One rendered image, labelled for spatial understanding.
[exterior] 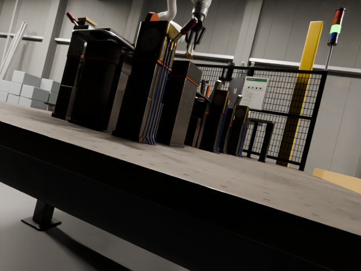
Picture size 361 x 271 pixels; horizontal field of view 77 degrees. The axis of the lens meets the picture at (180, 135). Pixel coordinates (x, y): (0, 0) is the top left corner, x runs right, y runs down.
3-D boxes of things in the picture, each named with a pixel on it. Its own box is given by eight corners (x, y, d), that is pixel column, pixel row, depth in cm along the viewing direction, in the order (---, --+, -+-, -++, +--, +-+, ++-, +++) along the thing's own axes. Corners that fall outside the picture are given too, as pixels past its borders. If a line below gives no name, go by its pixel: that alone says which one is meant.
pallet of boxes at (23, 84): (55, 133, 612) (66, 85, 612) (23, 129, 531) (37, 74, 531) (23, 123, 657) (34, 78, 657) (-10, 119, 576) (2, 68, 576)
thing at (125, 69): (106, 130, 82) (125, 52, 82) (97, 128, 85) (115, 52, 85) (116, 132, 87) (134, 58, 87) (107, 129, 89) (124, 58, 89)
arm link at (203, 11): (207, 3, 132) (204, 13, 132) (209, 12, 140) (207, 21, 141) (192, 1, 134) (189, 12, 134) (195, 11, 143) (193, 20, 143)
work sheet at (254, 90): (261, 110, 209) (269, 77, 209) (237, 107, 220) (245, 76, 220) (261, 111, 211) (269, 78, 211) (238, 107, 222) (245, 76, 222)
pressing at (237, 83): (234, 117, 192) (244, 78, 192) (221, 115, 198) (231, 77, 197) (235, 118, 192) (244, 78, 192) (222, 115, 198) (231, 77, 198)
